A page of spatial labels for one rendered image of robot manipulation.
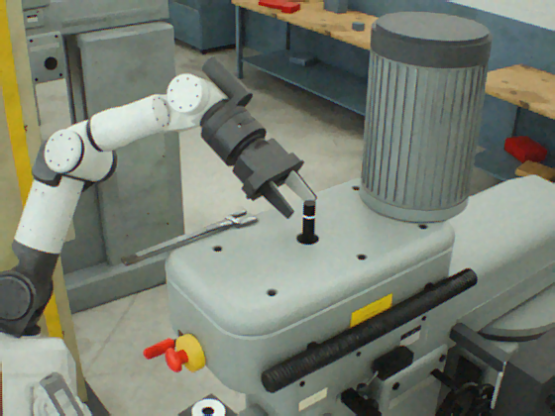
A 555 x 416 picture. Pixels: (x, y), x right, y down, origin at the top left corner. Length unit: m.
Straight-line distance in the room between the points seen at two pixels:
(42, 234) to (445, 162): 0.72
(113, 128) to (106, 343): 2.75
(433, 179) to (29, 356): 0.78
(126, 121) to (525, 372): 0.80
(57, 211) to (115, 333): 2.71
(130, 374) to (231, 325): 2.73
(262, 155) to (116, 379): 2.67
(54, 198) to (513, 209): 0.96
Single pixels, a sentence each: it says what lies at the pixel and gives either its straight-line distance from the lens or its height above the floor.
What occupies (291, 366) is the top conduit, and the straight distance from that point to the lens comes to 1.01.
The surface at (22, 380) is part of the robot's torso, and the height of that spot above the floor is 1.63.
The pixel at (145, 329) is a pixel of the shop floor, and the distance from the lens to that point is 3.96.
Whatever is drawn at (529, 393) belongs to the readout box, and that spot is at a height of 1.69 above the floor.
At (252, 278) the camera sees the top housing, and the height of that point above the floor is 1.89.
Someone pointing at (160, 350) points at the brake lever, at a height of 1.71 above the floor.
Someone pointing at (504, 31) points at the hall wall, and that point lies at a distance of 5.98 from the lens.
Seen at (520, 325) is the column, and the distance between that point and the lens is 1.56.
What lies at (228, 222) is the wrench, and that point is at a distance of 1.16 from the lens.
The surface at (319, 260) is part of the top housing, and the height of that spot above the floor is 1.89.
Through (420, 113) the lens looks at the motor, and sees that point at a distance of 1.12.
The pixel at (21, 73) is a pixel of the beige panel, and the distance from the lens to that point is 2.66.
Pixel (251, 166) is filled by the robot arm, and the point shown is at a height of 2.01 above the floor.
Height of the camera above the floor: 2.49
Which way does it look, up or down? 30 degrees down
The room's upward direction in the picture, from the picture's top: 1 degrees clockwise
